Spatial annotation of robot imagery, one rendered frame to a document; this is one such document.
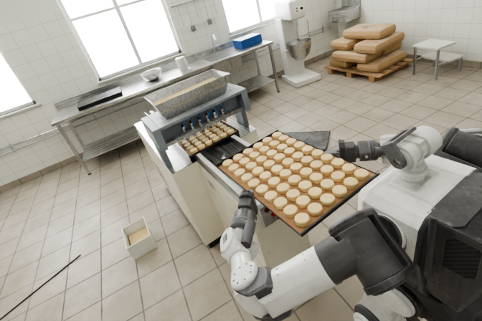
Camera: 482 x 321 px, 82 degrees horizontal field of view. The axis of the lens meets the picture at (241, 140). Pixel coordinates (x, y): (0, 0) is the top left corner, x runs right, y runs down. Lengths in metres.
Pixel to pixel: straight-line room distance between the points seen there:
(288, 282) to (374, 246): 0.19
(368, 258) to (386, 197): 0.16
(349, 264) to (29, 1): 4.74
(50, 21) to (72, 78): 0.79
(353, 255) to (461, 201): 0.26
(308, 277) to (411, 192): 0.31
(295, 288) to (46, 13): 4.63
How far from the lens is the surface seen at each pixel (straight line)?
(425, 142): 0.75
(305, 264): 0.67
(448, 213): 0.73
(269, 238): 1.67
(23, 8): 4.91
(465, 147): 0.94
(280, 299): 0.69
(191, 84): 2.14
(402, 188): 0.77
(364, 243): 0.65
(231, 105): 2.09
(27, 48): 4.93
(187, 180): 2.04
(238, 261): 0.86
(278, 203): 1.06
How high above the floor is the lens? 1.84
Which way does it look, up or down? 29 degrees down
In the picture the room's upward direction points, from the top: 16 degrees counter-clockwise
